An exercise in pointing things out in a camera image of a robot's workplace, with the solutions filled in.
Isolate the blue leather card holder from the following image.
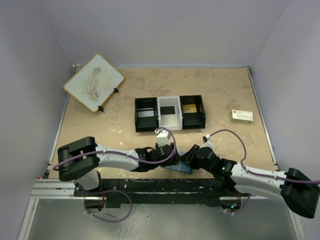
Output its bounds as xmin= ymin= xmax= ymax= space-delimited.
xmin=161 ymin=150 xmax=193 ymax=175

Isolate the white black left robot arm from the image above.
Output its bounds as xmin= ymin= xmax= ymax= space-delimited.
xmin=52 ymin=136 xmax=180 ymax=192

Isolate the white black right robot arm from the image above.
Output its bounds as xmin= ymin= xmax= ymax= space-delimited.
xmin=181 ymin=145 xmax=320 ymax=219

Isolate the white card in tray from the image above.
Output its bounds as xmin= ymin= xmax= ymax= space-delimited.
xmin=138 ymin=110 xmax=155 ymax=118

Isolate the black card in tray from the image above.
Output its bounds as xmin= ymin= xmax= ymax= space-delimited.
xmin=160 ymin=106 xmax=176 ymax=115

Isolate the gold card in tray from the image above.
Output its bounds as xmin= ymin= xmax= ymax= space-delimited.
xmin=182 ymin=104 xmax=198 ymax=114

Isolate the small white card box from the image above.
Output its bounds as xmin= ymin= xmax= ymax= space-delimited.
xmin=230 ymin=109 xmax=254 ymax=123

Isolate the black and white tray organizer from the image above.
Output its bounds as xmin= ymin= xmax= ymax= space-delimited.
xmin=134 ymin=95 xmax=206 ymax=133

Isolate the black whiteboard stand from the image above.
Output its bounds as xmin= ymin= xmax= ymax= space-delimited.
xmin=98 ymin=87 xmax=119 ymax=113

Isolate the yellow-framed whiteboard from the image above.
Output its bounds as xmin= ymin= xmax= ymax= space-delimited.
xmin=63 ymin=54 xmax=125 ymax=113

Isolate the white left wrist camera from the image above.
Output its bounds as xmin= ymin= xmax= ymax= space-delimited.
xmin=154 ymin=127 xmax=172 ymax=147

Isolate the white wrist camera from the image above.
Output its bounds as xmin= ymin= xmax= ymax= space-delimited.
xmin=200 ymin=134 xmax=214 ymax=150
xmin=154 ymin=127 xmax=172 ymax=147

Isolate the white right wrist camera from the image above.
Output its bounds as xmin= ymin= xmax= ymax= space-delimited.
xmin=200 ymin=134 xmax=214 ymax=150

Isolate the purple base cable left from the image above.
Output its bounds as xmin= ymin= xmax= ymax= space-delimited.
xmin=83 ymin=188 xmax=133 ymax=222

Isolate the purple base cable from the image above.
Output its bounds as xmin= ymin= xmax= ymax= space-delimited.
xmin=83 ymin=188 xmax=133 ymax=222
xmin=223 ymin=192 xmax=253 ymax=216

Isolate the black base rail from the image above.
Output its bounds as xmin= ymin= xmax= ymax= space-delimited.
xmin=74 ymin=178 xmax=248 ymax=208

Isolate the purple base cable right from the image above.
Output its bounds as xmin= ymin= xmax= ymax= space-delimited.
xmin=223 ymin=192 xmax=253 ymax=216

